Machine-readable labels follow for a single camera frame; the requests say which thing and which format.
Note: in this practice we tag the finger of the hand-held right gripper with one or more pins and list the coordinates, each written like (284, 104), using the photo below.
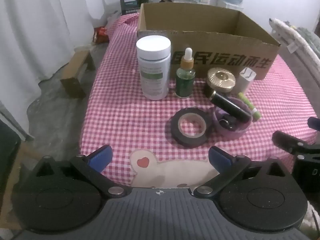
(287, 142)
(314, 123)

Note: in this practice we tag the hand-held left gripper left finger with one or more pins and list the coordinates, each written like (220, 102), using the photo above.
(100, 158)

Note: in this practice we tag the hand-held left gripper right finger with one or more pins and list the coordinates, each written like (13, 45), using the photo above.
(220, 158)

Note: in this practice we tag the purple plastic lid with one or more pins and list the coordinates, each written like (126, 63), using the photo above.
(231, 134)

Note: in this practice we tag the black tape roll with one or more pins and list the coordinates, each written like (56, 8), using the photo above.
(180, 135)

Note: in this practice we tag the black lipstick tube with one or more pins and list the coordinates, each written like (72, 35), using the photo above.
(232, 107)

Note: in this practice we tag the green lip balm stick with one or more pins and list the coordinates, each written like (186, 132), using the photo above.
(248, 103)

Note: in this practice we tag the small white box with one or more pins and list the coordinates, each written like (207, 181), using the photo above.
(243, 80)

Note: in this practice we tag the gold lid cream jar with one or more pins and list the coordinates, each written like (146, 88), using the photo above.
(221, 78)

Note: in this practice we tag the green dropper bottle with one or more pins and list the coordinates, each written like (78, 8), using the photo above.
(185, 80)

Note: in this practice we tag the brown cardboard box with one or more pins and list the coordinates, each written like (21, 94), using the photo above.
(225, 25)

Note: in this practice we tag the pink checked tablecloth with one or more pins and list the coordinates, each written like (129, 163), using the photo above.
(130, 120)

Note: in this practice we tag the wooden stool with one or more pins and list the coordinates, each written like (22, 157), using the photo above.
(75, 77)

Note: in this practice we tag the white plush blanket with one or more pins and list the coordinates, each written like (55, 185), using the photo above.
(295, 37)

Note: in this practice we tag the white plastic bottle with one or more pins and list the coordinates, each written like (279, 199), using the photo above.
(153, 62)

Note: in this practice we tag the red snack packet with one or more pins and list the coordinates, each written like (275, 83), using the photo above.
(101, 35)

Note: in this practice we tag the white curtain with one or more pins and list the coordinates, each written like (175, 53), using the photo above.
(37, 30)

